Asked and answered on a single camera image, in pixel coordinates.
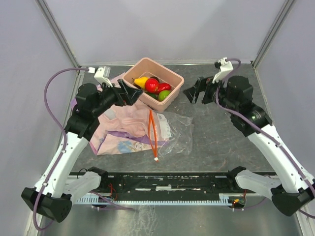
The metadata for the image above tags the dark green fake vegetable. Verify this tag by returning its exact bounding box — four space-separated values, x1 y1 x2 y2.
146 92 158 100

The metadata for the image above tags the red fake tomato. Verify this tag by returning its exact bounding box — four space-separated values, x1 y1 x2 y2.
144 78 159 93

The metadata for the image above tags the red fake pepper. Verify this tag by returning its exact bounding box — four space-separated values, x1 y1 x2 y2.
155 83 172 94

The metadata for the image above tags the pink purple printed cloth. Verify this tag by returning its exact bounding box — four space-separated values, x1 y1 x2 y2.
70 76 170 156

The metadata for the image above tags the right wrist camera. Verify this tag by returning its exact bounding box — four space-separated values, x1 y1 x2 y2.
212 58 233 84

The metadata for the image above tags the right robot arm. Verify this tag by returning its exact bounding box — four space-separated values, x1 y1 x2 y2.
183 76 315 216

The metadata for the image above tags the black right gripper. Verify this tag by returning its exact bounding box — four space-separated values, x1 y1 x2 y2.
183 72 237 114

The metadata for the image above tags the green fake apple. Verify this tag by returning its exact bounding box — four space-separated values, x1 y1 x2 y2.
158 90 171 102

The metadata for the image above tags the yellow fake pear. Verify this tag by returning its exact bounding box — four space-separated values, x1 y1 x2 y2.
133 76 149 89

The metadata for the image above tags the light blue cable duct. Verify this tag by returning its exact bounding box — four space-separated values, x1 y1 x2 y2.
75 192 245 207

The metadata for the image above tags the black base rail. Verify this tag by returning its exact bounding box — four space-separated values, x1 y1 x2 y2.
88 167 250 200

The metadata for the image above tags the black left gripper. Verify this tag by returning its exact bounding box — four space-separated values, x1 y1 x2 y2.
92 79 143 117

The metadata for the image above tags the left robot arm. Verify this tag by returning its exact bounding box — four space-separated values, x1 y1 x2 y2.
21 79 143 222

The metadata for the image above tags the dark purple fake eggplant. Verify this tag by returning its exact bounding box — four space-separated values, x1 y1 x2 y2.
150 76 160 83

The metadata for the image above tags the pink plastic tub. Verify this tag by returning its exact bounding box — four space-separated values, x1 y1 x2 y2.
122 58 184 112

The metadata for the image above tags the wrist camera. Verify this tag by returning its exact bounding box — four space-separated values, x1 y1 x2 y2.
94 66 111 85
212 58 233 84

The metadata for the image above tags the clear zip top bag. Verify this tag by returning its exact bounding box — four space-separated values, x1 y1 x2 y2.
147 110 193 162

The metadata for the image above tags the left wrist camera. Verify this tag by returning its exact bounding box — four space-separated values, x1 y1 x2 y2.
94 66 111 85

